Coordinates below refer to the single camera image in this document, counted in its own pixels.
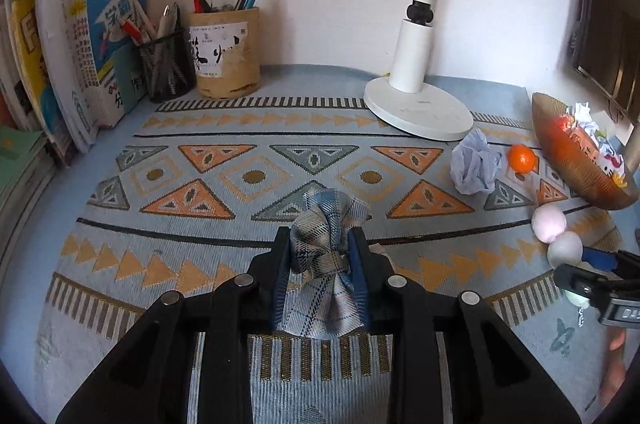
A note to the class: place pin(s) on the white cartoon print packet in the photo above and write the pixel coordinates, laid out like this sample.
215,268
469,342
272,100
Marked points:
610,158

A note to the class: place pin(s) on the stack of thin books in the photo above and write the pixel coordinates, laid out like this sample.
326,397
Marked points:
27,209

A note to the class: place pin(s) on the white desk lamp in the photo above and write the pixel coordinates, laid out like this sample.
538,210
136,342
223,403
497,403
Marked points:
415,53

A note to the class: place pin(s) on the grey plaid fabric bow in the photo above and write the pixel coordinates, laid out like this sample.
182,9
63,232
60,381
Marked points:
320,224

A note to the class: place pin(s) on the blue workbook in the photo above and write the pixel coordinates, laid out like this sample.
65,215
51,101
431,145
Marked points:
112,33

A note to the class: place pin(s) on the red snack packet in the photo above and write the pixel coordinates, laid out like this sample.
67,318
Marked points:
567,126

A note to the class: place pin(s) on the small orange tangerine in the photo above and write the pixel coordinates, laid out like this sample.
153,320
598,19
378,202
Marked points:
521,157

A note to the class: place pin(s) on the blue patterned table mat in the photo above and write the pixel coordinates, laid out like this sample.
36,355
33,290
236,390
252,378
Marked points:
200,254

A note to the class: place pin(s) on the three-ball plush dango toy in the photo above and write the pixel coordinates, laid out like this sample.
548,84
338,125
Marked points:
548,223

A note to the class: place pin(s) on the beige cylindrical pen holder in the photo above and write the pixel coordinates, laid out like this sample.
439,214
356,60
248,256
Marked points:
225,53

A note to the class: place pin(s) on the black monitor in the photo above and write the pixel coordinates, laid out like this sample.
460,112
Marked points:
612,53

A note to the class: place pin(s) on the green book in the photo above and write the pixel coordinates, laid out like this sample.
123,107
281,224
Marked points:
20,148

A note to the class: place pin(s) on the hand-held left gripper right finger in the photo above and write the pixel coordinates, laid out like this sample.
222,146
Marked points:
357,276

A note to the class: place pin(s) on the amber ribbed glass bowl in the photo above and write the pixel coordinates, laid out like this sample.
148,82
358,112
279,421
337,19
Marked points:
565,163

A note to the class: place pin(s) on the yellow book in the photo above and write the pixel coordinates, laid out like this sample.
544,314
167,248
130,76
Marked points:
27,38

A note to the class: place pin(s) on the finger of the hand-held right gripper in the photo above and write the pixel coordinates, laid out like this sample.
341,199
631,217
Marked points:
580,281
602,260

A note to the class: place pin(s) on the black mesh pen holder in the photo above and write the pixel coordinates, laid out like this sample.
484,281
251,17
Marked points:
165,71

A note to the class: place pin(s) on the person's right hand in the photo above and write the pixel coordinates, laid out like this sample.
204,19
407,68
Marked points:
614,374

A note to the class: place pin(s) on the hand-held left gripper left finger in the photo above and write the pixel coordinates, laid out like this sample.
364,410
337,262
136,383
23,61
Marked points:
280,276

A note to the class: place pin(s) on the large crumpled white paper ball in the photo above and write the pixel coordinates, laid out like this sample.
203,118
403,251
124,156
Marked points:
475,163

